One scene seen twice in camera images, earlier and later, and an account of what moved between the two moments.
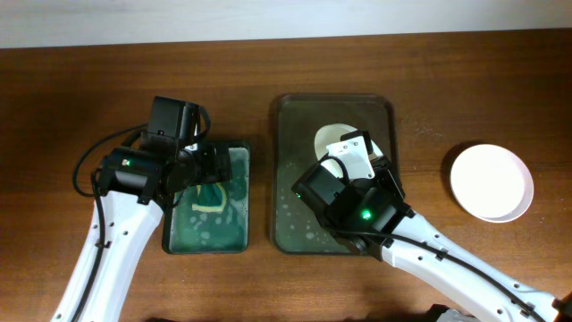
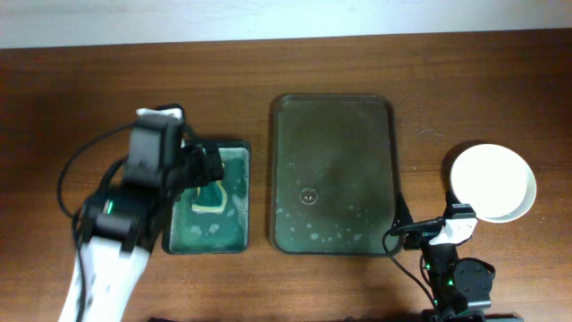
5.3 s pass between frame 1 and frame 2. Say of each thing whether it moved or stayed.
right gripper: moved
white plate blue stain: moved
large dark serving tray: stayed
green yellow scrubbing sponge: stayed
